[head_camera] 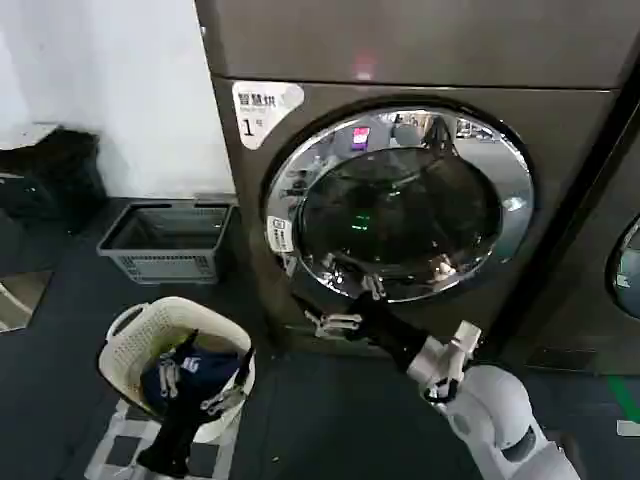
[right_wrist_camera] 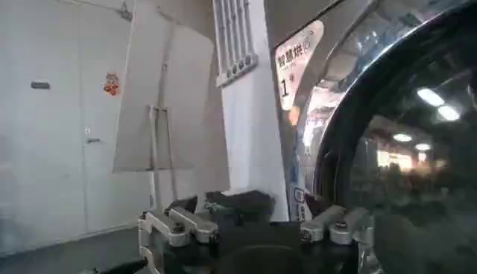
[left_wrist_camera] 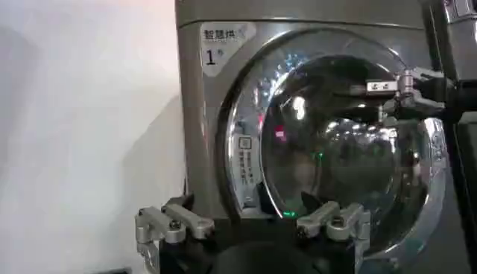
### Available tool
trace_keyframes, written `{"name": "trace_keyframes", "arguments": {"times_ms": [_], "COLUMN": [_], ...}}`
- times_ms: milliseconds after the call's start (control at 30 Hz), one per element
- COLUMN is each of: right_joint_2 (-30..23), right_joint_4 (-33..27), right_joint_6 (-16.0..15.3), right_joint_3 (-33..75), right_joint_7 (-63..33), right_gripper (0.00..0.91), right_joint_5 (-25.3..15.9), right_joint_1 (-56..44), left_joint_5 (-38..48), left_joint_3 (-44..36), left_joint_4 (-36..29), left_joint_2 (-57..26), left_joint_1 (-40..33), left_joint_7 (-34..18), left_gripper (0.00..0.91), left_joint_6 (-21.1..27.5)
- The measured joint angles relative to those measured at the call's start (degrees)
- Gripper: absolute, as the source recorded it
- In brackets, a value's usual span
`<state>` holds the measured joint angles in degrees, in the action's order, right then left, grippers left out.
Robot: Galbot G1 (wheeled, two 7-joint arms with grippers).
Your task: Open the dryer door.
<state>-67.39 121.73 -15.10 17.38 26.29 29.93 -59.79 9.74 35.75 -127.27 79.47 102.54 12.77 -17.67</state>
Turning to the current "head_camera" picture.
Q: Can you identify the white printed dryer sticker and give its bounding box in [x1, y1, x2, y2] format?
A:
[231, 81, 305, 150]

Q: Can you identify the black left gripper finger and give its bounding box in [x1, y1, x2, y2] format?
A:
[201, 348, 255, 415]
[158, 329, 199, 401]

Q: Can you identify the black and white checkered mat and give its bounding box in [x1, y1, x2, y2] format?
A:
[84, 399, 241, 480]

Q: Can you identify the small white door label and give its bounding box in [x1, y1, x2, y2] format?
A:
[267, 215, 295, 254]

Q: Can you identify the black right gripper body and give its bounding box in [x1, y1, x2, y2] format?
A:
[351, 293, 432, 375]

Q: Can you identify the navy blue garment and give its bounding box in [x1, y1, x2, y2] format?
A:
[139, 343, 242, 416]

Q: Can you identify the grey plastic crate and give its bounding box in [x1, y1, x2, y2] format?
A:
[96, 201, 236, 286]

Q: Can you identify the white perforated laundry basket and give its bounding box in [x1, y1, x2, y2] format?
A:
[98, 296, 257, 444]

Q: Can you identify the round glass dryer door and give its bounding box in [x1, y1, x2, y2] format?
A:
[262, 97, 534, 304]

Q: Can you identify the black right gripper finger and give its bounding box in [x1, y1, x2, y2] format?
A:
[362, 272, 387, 301]
[305, 309, 364, 339]

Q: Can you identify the black bags pile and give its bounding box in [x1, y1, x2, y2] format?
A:
[0, 128, 106, 236]

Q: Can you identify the grey dryer with dark edge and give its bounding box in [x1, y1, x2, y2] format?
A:
[519, 84, 640, 376]

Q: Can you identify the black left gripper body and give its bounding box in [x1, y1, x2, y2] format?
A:
[136, 393, 207, 475]

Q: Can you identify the grey front-load dryer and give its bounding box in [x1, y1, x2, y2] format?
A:
[194, 0, 624, 359]

